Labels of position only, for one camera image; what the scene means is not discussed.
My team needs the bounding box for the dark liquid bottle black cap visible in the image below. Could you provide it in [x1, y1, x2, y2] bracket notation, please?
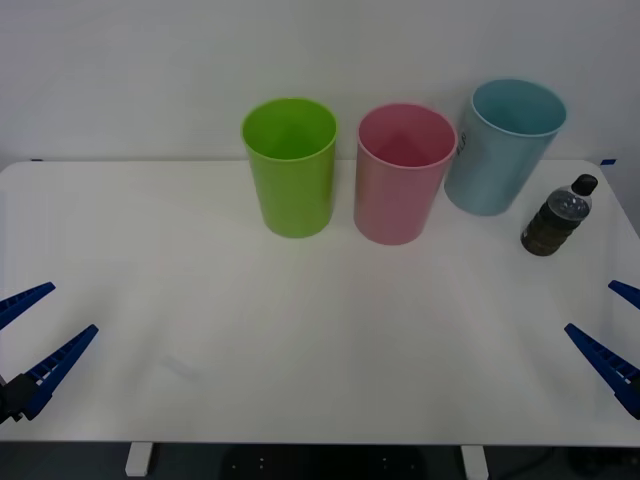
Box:
[519, 173, 600, 256]

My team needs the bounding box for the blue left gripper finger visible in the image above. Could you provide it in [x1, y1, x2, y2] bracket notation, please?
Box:
[4, 324, 100, 423]
[0, 282, 56, 331]

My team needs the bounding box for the white table leg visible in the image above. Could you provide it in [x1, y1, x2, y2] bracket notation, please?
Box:
[460, 444, 489, 480]
[124, 443, 152, 476]

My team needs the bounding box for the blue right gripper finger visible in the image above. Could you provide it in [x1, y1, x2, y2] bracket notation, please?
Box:
[608, 280, 640, 309]
[564, 323, 640, 419]

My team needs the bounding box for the green plastic bin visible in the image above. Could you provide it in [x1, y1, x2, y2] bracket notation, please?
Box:
[241, 97, 340, 240]

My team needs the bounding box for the pink plastic bin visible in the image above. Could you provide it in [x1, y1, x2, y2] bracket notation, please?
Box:
[353, 103, 459, 247]

